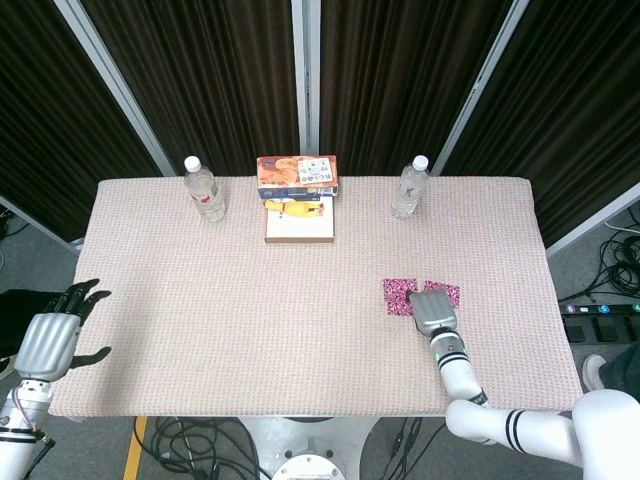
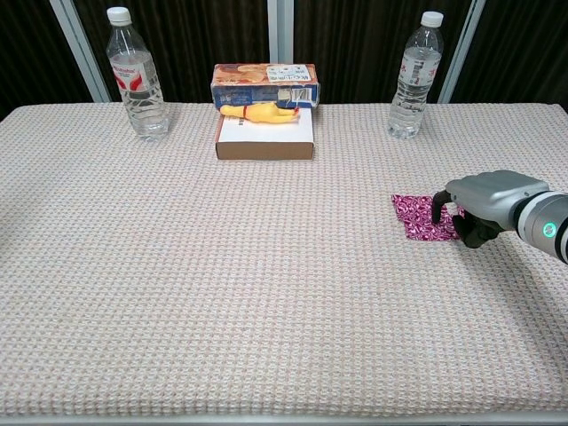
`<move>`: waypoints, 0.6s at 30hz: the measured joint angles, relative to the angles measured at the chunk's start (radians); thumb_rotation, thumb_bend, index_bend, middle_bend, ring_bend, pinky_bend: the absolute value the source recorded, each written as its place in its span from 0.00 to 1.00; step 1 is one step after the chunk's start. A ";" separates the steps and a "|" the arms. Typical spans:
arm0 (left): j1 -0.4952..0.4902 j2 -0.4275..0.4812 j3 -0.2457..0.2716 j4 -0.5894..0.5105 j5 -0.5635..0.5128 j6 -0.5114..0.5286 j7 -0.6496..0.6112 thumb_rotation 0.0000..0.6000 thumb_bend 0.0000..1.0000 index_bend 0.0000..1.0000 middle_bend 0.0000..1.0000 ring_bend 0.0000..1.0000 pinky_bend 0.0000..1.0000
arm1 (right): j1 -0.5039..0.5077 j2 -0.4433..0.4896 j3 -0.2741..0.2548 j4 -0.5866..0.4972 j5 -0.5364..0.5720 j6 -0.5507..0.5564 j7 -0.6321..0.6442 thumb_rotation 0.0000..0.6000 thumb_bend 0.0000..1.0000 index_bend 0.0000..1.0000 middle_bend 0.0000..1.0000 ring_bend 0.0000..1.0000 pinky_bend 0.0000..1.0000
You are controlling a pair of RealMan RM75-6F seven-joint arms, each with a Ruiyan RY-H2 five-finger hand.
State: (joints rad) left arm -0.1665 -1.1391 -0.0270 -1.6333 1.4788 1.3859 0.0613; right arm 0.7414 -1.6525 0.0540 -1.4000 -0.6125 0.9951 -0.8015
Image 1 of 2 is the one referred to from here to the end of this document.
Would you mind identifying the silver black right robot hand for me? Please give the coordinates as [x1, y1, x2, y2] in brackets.
[403, 287, 459, 338]

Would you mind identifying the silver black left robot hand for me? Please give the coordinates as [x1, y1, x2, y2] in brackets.
[13, 277, 112, 384]

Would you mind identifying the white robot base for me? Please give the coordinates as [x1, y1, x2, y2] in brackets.
[237, 414, 381, 480]

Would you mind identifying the clear bottle with white label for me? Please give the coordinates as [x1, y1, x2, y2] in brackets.
[390, 154, 431, 220]

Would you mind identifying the black power strip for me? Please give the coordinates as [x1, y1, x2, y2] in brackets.
[559, 302, 640, 344]

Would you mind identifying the flat white brown box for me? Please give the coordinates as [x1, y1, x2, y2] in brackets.
[263, 195, 335, 245]

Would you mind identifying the yellow rubber chicken toy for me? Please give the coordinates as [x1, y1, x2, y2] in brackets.
[263, 198, 324, 220]

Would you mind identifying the pink woven tablecloth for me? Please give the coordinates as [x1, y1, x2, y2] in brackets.
[46, 175, 587, 419]

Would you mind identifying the dark trouser leg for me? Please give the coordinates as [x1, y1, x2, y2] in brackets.
[597, 341, 640, 394]

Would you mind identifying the orange blue snack box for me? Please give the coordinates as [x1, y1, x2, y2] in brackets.
[256, 155, 341, 201]

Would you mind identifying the clear bottle with red label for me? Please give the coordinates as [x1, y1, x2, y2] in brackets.
[183, 155, 227, 224]

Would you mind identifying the dark brown pleated curtain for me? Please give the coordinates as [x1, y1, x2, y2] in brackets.
[0, 0, 166, 241]
[439, 0, 640, 249]
[82, 0, 301, 176]
[319, 0, 514, 176]

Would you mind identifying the grey metal frame rail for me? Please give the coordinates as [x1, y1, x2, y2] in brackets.
[0, 194, 85, 254]
[544, 180, 640, 259]

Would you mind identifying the black cable bundle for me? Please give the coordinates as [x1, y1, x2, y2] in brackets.
[0, 207, 31, 239]
[134, 417, 271, 480]
[574, 204, 640, 301]

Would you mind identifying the black cable with inline switch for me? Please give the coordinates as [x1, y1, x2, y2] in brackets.
[384, 412, 449, 480]

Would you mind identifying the grey metal frame post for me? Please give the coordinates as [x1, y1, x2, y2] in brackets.
[432, 0, 531, 176]
[52, 0, 189, 177]
[291, 0, 321, 156]

